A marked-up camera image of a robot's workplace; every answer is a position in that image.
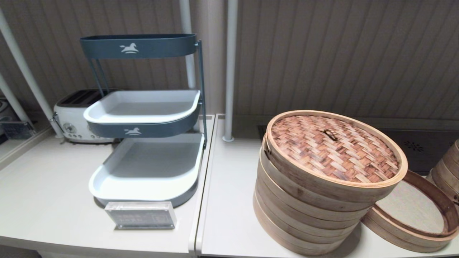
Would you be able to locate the low bamboo steamer base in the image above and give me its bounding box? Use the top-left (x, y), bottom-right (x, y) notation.
top-left (361, 169), bottom-right (459, 254)

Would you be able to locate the white-lined blue-grey rack tray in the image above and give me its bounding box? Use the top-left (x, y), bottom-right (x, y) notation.
top-left (89, 133), bottom-right (205, 208)
top-left (83, 90), bottom-right (201, 139)

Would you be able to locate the blue-grey oval rack shelf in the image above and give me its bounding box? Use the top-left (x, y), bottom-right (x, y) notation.
top-left (80, 34), bottom-right (198, 59)

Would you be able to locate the white retro toaster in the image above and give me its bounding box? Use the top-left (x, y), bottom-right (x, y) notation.
top-left (53, 89), bottom-right (115, 144)

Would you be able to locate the clear acrylic warning sign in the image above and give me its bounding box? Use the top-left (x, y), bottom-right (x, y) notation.
top-left (104, 201), bottom-right (177, 230)

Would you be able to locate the bamboo steamer stack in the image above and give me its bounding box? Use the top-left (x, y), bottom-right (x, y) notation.
top-left (427, 139), bottom-right (459, 205)

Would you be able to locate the small woven bamboo steamer lid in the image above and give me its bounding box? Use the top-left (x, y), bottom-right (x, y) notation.
top-left (264, 110), bottom-right (408, 204)

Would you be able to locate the large bamboo steamer basket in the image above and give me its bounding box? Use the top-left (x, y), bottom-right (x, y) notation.
top-left (252, 193), bottom-right (356, 256)
top-left (255, 168), bottom-right (370, 233)

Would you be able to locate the blue-grey metal rack frame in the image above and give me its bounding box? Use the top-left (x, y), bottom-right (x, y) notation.
top-left (88, 40), bottom-right (208, 149)

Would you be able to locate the white metal support pole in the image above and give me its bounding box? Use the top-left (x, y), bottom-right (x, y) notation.
top-left (222, 0), bottom-right (239, 142)
top-left (0, 73), bottom-right (31, 124)
top-left (0, 7), bottom-right (65, 139)
top-left (179, 0), bottom-right (198, 90)

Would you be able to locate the small dark acrylic sign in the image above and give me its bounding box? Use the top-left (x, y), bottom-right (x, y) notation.
top-left (0, 121), bottom-right (36, 141)

